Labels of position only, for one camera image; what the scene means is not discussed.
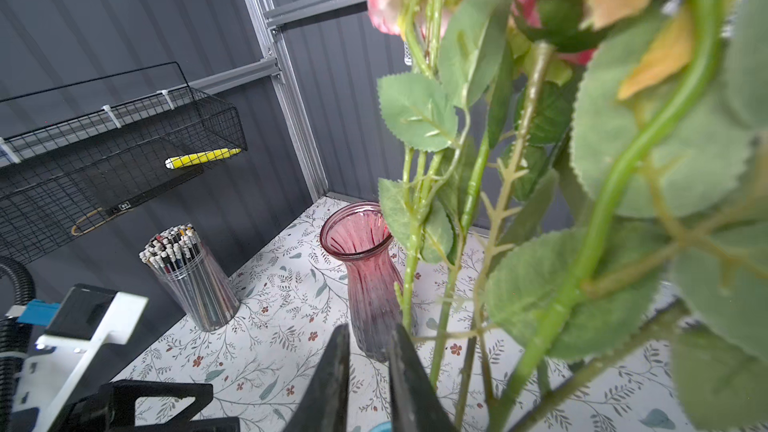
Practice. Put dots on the black wire wall basket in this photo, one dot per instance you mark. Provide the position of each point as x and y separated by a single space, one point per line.
67 178

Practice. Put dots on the hot pink rose stem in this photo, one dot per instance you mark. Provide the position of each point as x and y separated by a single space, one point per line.
555 31

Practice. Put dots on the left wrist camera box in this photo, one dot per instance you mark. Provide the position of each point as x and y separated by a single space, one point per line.
88 318

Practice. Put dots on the cream peach rose stem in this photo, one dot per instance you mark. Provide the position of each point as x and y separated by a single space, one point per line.
467 58

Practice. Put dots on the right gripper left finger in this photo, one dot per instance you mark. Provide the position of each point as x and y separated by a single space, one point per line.
324 406

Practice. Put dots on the teal ceramic vase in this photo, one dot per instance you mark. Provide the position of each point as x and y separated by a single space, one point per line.
382 427

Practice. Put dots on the pink peony spray stem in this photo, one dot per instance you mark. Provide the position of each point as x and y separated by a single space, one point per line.
670 142

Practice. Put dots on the coral pink rose stem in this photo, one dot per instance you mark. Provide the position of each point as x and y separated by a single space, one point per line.
418 113

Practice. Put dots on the yellow marker pen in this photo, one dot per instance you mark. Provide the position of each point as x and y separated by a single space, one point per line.
200 158

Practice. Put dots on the glass cup of pencils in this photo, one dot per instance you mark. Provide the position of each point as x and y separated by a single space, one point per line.
186 267

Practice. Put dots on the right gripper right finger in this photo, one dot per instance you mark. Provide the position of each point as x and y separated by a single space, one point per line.
414 404

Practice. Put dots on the pink ribbed glass vase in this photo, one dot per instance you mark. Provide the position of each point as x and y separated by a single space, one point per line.
358 236

